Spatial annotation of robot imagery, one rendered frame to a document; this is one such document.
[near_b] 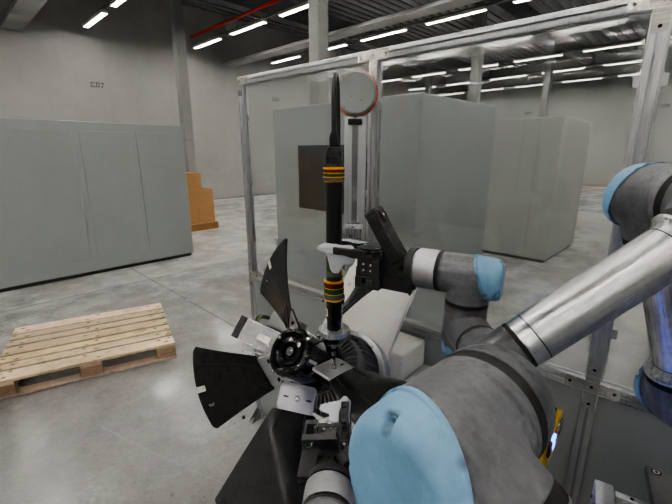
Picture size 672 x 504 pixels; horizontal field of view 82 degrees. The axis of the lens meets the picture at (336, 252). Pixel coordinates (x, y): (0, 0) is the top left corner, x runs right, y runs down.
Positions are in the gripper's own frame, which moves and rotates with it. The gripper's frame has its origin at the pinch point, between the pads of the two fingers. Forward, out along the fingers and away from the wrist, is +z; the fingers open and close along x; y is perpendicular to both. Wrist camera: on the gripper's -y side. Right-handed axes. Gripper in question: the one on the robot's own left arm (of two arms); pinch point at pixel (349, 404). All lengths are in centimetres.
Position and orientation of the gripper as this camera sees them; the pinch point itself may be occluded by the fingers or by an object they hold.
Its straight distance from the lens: 84.7
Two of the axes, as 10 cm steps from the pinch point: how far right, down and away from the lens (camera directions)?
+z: 0.8, -2.5, 9.7
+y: -9.9, 0.9, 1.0
